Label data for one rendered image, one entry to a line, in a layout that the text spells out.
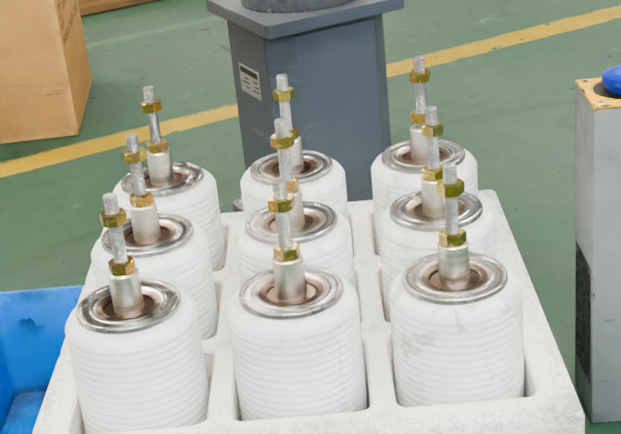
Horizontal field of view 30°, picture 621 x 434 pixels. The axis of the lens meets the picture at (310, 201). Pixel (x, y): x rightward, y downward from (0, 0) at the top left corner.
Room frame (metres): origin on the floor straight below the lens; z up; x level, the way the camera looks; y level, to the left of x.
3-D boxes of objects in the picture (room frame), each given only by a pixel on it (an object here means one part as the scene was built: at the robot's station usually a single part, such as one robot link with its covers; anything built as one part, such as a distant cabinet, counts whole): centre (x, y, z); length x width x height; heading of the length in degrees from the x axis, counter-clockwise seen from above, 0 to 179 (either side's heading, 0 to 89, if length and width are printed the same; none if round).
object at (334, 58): (1.41, -0.01, 0.15); 0.19 x 0.19 x 0.30; 25
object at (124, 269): (0.74, 0.14, 0.29); 0.02 x 0.02 x 0.01; 82
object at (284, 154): (0.86, 0.02, 0.30); 0.01 x 0.01 x 0.08
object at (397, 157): (0.97, -0.11, 0.25); 0.08 x 0.08 x 0.01
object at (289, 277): (0.74, 0.02, 0.26); 0.02 x 0.02 x 0.03
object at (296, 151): (0.97, 0.01, 0.26); 0.02 x 0.02 x 0.03
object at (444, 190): (0.74, -0.10, 0.32); 0.02 x 0.02 x 0.01; 27
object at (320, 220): (0.86, 0.02, 0.25); 0.08 x 0.08 x 0.01
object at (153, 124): (0.98, 0.13, 0.30); 0.01 x 0.01 x 0.08
